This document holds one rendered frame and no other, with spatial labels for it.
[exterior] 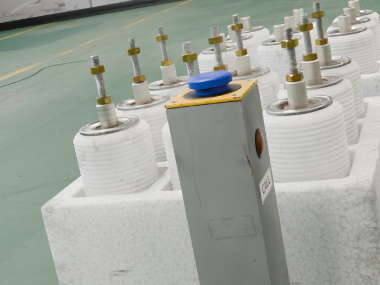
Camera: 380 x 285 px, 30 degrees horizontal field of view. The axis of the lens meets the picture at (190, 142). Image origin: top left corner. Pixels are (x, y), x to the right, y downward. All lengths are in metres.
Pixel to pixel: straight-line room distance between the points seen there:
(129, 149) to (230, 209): 0.24
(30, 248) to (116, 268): 0.43
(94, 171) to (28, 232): 0.52
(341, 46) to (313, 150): 0.53
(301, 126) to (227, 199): 0.17
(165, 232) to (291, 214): 0.15
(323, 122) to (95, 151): 0.27
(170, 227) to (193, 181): 0.18
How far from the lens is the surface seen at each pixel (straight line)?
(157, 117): 0.95
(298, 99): 0.79
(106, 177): 0.85
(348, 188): 0.75
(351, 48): 1.29
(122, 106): 0.98
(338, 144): 0.79
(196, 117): 0.61
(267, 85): 1.02
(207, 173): 0.63
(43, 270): 1.17
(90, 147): 0.85
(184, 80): 1.09
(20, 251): 1.28
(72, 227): 0.86
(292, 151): 0.77
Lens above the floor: 0.44
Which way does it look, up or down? 15 degrees down
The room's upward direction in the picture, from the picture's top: 11 degrees counter-clockwise
